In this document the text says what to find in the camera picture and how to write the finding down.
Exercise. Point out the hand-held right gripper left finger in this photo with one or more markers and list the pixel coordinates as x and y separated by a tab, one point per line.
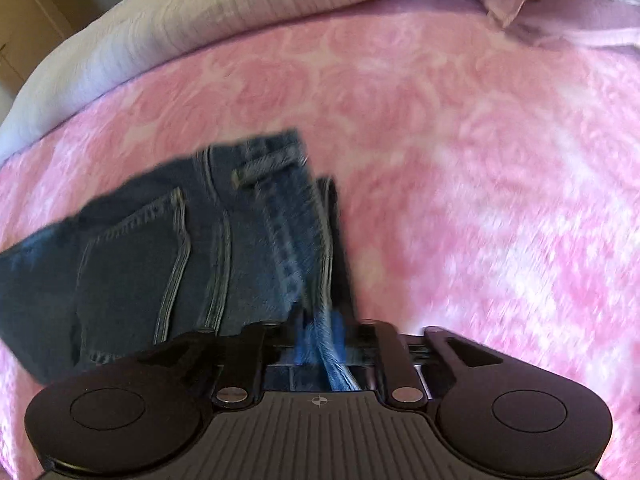
295	341

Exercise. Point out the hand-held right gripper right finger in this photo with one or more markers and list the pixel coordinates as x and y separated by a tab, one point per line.
342	342

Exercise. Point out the blue jeans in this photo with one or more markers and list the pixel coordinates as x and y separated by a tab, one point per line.
150	260

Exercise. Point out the pink floral blanket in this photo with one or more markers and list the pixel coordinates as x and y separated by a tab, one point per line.
450	160

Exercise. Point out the grey striped quilt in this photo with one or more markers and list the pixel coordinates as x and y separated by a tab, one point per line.
200	0

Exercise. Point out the purple pillow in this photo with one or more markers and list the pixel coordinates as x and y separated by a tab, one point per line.
575	10

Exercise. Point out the beige wardrobe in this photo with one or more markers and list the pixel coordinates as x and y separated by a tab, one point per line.
30	10

